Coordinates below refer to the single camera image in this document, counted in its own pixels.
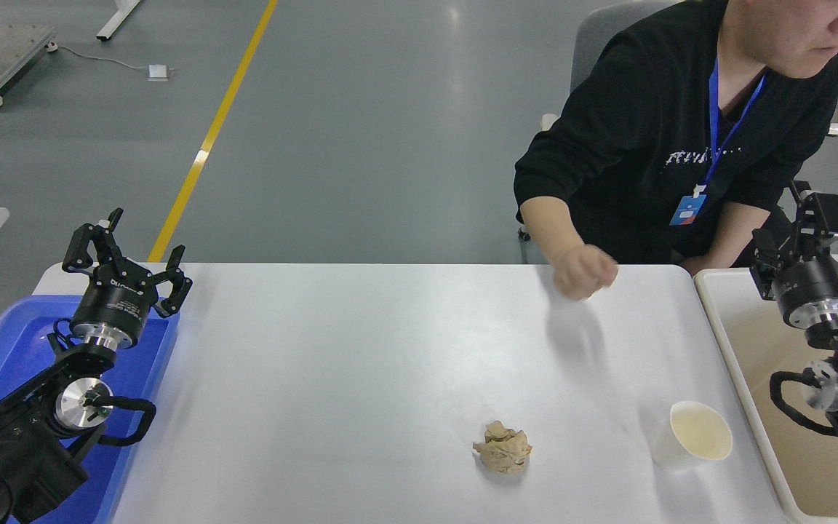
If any yellow floor tape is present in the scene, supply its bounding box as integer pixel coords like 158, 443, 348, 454
146, 0, 279, 263

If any tan paper ball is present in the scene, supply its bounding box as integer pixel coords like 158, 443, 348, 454
473, 421, 533, 476

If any blue plastic tray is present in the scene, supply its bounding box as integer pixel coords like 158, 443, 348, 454
0, 295, 181, 524

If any person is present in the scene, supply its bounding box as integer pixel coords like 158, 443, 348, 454
514, 0, 838, 277

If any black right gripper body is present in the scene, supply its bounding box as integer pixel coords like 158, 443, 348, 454
773, 253, 838, 319

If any gray office chair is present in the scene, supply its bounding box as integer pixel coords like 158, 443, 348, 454
517, 0, 682, 264

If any gray wheeled platform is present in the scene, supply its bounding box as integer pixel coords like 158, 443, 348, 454
0, 22, 57, 110

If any blue lanyard badge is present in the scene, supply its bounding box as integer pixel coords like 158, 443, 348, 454
669, 57, 767, 228

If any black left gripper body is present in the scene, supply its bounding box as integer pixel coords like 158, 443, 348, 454
70, 263, 156, 341

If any white floor cable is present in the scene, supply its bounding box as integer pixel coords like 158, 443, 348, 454
48, 44, 151, 74

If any large pale plastic bin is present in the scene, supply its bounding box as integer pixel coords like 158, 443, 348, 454
693, 268, 838, 524

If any white paper cup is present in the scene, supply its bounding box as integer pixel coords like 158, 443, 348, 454
650, 401, 734, 472

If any person's right hand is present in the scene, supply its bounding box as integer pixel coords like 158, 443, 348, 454
553, 245, 619, 301

